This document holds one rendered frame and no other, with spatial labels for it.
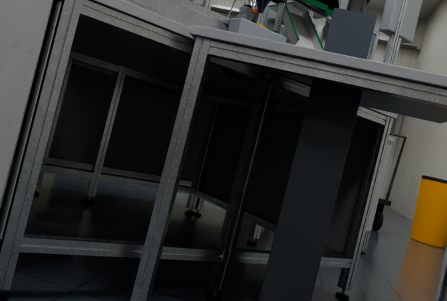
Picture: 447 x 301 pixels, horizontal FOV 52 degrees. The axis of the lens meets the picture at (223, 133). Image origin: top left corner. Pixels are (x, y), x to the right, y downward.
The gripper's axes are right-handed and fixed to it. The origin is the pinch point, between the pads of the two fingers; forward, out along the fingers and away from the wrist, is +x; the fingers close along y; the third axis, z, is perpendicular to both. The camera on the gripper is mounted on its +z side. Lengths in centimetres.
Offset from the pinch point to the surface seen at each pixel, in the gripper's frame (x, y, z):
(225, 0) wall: -289, 498, -820
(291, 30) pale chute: 3.3, 20.7, -3.7
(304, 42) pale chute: 5.6, 28.5, -3.1
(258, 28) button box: 14.8, -11.5, 16.4
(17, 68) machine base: 49, -81, 15
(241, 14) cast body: 4.0, -2.4, -8.6
